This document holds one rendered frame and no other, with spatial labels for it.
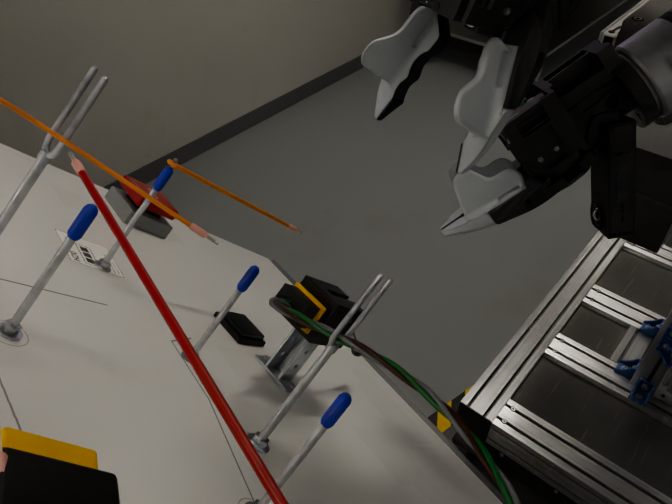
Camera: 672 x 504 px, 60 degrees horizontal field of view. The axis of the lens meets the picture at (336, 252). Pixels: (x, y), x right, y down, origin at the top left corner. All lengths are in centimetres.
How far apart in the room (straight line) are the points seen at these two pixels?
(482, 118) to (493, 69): 3
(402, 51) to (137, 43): 205
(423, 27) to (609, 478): 123
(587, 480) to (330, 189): 154
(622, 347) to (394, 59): 141
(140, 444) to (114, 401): 3
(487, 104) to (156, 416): 29
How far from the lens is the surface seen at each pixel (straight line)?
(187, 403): 40
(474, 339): 196
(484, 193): 56
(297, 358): 51
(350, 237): 226
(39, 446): 19
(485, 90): 41
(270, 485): 20
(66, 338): 39
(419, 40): 46
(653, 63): 57
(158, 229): 65
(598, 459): 154
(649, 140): 94
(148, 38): 248
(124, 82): 246
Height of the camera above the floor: 148
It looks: 42 degrees down
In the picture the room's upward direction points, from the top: straight up
